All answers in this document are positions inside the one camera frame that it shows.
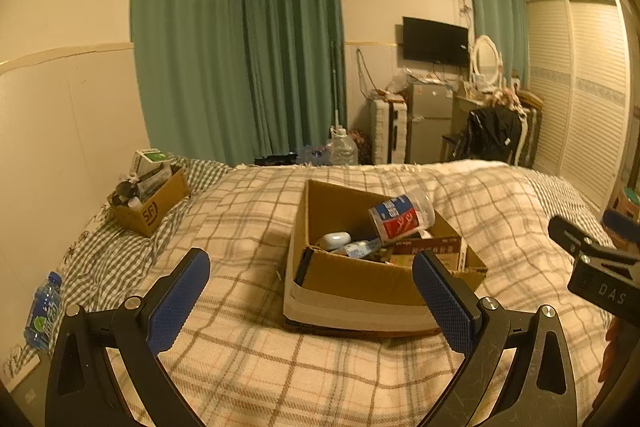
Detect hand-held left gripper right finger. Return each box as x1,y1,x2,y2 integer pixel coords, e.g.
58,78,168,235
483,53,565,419
411,249,596,427

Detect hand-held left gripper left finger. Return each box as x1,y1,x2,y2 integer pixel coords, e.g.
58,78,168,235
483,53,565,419
45,248,212,427

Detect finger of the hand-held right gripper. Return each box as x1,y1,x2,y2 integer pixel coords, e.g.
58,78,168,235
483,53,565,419
547,215,619,265
602,207,640,253

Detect brown paperback book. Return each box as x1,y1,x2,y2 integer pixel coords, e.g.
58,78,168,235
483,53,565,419
390,234,464,271

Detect large cardboard box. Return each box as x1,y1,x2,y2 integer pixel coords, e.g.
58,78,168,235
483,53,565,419
282,179,489,341

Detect clear canister with blue label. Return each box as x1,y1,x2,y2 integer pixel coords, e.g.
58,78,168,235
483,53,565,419
369,188,436,241

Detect blue and white tissue packet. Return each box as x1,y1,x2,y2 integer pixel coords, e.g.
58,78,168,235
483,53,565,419
345,238,386,258

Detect white earbuds case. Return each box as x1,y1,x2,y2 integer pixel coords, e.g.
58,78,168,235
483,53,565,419
315,233,351,252

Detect plastic stool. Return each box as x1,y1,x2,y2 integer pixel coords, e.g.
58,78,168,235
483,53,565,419
614,188,640,221

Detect plaid beige blanket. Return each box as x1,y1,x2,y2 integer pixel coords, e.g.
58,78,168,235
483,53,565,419
107,159,617,427

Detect green checked bedsheet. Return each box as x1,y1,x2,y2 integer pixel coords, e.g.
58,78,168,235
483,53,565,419
60,154,617,314

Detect small printed cardboard box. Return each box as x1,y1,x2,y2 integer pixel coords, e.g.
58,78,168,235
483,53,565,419
111,167,191,238

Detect white chair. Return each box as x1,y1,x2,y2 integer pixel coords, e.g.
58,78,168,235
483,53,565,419
505,107,532,168

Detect dark items in small box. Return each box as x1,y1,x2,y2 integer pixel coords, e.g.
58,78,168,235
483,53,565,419
115,179,147,208

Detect white louvered wardrobe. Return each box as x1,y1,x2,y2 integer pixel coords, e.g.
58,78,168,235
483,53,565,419
525,0,632,214

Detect black jacket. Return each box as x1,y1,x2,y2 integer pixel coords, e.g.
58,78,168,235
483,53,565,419
459,106,522,166

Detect blue label water bottle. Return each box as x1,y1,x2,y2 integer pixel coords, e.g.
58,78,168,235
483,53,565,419
23,271,64,351

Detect white and green carton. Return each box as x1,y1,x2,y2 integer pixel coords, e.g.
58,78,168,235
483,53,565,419
132,148,172,178

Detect grey mini fridge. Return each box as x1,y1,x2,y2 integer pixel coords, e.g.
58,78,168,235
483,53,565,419
406,82,455,164

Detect white ribbed suitcase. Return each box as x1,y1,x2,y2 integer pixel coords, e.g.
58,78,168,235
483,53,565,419
370,99,409,166

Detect large clear water jug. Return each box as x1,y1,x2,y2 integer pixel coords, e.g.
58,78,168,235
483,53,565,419
327,125,359,166

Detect white oval vanity mirror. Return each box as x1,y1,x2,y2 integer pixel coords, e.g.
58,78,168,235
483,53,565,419
470,35,503,90

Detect clear plastic bag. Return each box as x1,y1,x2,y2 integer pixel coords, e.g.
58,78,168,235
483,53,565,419
387,68,412,96

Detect narrow light green curtain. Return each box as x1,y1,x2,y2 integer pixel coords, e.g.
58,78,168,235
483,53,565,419
465,0,530,94

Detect white pole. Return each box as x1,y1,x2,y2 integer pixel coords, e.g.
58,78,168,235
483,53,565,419
332,41,342,128

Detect wide green curtain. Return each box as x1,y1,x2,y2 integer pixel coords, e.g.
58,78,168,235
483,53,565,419
130,0,247,168
235,0,349,164

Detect black wall television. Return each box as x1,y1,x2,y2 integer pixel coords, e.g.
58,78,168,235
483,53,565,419
402,17,470,68

